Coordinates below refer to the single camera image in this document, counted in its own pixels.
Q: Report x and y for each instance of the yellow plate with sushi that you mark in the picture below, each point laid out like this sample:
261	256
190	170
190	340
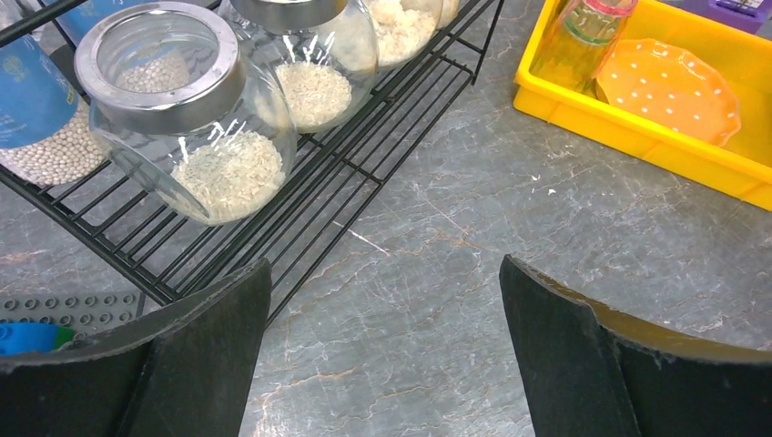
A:
672	87

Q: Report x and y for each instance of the glass jar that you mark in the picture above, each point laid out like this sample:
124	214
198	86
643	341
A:
403	28
184	112
324	54

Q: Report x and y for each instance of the glass jar front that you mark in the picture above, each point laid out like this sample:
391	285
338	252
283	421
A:
324	54

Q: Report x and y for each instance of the green glass cup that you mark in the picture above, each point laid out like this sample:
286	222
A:
575	48

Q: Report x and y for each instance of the glass jar back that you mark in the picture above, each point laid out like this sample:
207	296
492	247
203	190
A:
184	112

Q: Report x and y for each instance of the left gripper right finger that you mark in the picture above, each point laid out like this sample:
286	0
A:
590	370

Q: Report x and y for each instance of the yellow plastic bin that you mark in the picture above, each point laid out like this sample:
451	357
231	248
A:
741	169

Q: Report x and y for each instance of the grey lego baseplate with bricks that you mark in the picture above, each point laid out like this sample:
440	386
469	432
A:
46	322

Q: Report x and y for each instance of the black cap shaker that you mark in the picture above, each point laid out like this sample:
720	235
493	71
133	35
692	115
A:
450	10

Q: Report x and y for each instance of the blue band spice jar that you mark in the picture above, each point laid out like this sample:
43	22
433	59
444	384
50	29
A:
78	21
45	136

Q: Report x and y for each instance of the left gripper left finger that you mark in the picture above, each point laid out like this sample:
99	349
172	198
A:
182	370

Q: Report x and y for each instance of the black wire rack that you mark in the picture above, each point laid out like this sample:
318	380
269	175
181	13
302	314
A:
336	175

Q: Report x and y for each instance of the pink glass cup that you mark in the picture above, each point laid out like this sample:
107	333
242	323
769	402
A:
597	9

